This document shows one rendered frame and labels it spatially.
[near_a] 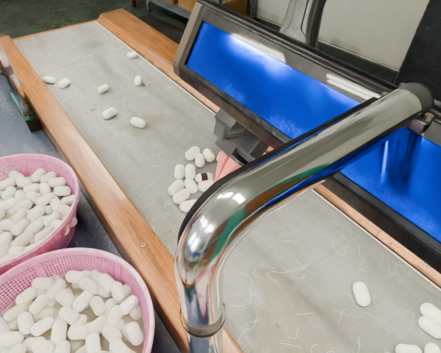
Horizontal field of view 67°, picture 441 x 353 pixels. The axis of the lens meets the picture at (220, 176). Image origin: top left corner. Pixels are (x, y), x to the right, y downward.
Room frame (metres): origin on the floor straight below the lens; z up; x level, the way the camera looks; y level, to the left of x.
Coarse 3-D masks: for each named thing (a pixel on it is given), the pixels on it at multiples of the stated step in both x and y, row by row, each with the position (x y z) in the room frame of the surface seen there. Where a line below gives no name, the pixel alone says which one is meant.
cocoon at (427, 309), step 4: (424, 304) 0.21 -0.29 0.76; (428, 304) 0.21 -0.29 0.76; (420, 308) 0.21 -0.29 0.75; (424, 308) 0.20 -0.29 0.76; (428, 308) 0.20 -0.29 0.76; (432, 308) 0.20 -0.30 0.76; (436, 308) 0.20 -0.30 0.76; (424, 312) 0.20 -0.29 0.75; (428, 312) 0.20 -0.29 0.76; (432, 312) 0.20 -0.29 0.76; (436, 312) 0.19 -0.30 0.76; (440, 312) 0.19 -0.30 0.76; (428, 316) 0.19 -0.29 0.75; (432, 316) 0.19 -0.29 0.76; (436, 316) 0.19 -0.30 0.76; (440, 316) 0.19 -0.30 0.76; (436, 320) 0.19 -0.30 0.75; (440, 320) 0.19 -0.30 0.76; (440, 324) 0.18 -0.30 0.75
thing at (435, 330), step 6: (420, 318) 0.19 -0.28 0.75; (426, 318) 0.19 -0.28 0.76; (420, 324) 0.18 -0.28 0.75; (426, 324) 0.18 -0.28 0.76; (432, 324) 0.18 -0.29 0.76; (438, 324) 0.18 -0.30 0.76; (426, 330) 0.18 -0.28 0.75; (432, 330) 0.17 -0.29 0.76; (438, 330) 0.17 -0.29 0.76; (438, 336) 0.17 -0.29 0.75
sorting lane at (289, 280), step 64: (64, 64) 0.96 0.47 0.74; (128, 64) 0.96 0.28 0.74; (128, 128) 0.64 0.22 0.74; (192, 128) 0.64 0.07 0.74; (128, 192) 0.44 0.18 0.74; (256, 256) 0.30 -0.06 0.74; (320, 256) 0.30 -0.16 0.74; (384, 256) 0.30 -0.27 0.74; (256, 320) 0.19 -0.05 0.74; (320, 320) 0.19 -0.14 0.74; (384, 320) 0.19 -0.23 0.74
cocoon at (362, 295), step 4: (356, 284) 0.24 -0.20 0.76; (360, 284) 0.24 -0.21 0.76; (364, 284) 0.24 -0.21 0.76; (356, 288) 0.23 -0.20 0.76; (360, 288) 0.23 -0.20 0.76; (364, 288) 0.23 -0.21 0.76; (356, 292) 0.23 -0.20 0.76; (360, 292) 0.22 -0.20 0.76; (364, 292) 0.22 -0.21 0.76; (368, 292) 0.23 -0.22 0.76; (356, 296) 0.22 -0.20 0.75; (360, 296) 0.22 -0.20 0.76; (364, 296) 0.22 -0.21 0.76; (368, 296) 0.22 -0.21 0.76; (356, 300) 0.22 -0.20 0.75; (360, 300) 0.21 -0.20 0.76; (364, 300) 0.21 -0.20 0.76; (368, 300) 0.21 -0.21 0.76; (360, 304) 0.21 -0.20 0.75; (364, 304) 0.21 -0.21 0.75; (368, 304) 0.21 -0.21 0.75
